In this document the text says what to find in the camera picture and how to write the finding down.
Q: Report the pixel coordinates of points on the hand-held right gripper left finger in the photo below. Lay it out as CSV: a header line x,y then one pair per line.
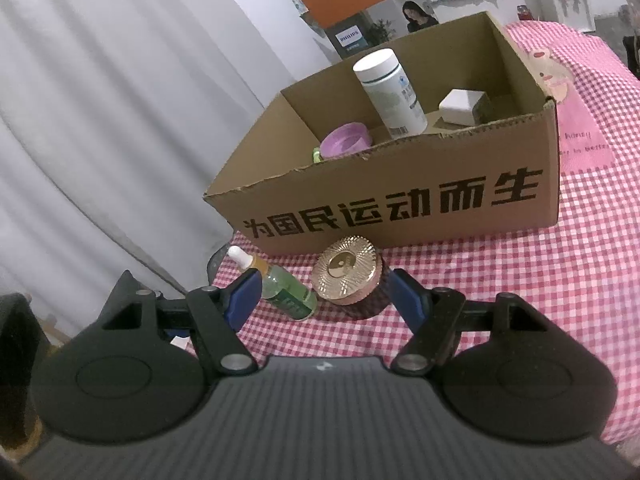
x,y
245,297

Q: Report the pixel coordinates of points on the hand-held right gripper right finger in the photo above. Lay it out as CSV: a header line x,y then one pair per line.
x,y
407,300

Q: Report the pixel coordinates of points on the green dropper bottle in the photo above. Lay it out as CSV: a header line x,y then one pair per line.
x,y
287,295

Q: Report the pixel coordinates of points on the gold lid cosmetic jar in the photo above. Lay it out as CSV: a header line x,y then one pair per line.
x,y
345,267

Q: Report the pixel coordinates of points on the printed cardboard box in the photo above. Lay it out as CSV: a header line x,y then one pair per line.
x,y
450,160

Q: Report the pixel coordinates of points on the green tube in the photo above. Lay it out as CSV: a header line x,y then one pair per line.
x,y
317,156

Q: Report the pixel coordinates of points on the purple plastic bowl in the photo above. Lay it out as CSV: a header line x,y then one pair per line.
x,y
345,140

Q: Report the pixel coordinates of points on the white charger plug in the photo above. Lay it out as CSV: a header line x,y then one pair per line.
x,y
462,107

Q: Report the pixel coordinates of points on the white plastic bottle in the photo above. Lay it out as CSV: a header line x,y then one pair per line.
x,y
390,92

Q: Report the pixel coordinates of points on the pink checkered tablecloth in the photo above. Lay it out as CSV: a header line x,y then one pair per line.
x,y
500,285

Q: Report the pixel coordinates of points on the white curtain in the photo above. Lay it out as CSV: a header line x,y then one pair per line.
x,y
125,110

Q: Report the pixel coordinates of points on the dark object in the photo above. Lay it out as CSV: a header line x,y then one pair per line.
x,y
20,350

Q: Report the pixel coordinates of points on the black chair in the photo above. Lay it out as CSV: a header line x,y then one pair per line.
x,y
632,55

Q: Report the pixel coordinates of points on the white water dispenser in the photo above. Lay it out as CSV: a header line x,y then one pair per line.
x,y
565,0

